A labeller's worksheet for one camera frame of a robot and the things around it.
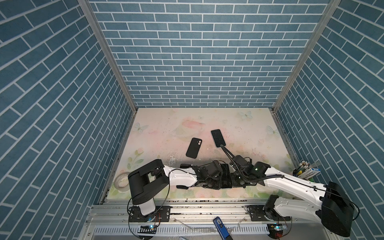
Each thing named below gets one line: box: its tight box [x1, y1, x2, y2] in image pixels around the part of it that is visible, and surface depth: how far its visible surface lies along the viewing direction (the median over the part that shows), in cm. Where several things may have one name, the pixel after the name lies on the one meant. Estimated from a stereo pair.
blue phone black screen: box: [211, 129, 226, 148], surface depth 107 cm
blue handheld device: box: [213, 216, 233, 240], surface depth 70 cm
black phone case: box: [186, 137, 203, 159], surface depth 101 cm
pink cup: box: [292, 168, 299, 177], surface depth 78 cm
